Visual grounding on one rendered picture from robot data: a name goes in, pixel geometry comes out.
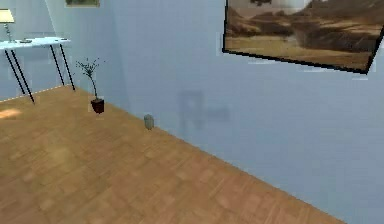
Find small grey cylinder bin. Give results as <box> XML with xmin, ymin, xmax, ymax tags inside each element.
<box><xmin>143</xmin><ymin>114</ymin><xmax>155</xmax><ymax>131</ymax></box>

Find house plant in dark pot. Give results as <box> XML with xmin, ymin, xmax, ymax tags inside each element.
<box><xmin>75</xmin><ymin>57</ymin><xmax>106</xmax><ymax>115</ymax></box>

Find white table with black legs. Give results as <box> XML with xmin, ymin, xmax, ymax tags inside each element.
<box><xmin>0</xmin><ymin>36</ymin><xmax>76</xmax><ymax>104</ymax></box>

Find table lamp with cream shade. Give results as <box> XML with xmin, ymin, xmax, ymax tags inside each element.
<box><xmin>0</xmin><ymin>8</ymin><xmax>16</xmax><ymax>43</ymax></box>

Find black framed landscape painting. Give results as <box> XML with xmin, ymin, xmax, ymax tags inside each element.
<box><xmin>221</xmin><ymin>0</ymin><xmax>384</xmax><ymax>75</ymax></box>

